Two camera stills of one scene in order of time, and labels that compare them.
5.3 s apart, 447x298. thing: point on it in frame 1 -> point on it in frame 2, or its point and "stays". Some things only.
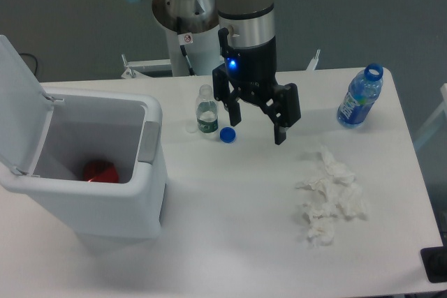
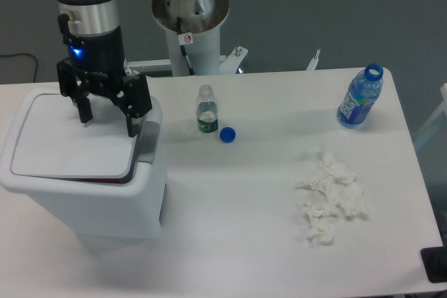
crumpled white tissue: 336,192 stays
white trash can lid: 25,112 -> 53,142
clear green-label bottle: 207,111 stays
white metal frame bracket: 130,67 stays
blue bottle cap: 228,135 stays
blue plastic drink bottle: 364,88 stays
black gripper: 252,74 -> 98,59
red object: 100,171 -> 98,181
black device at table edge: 434,259 stays
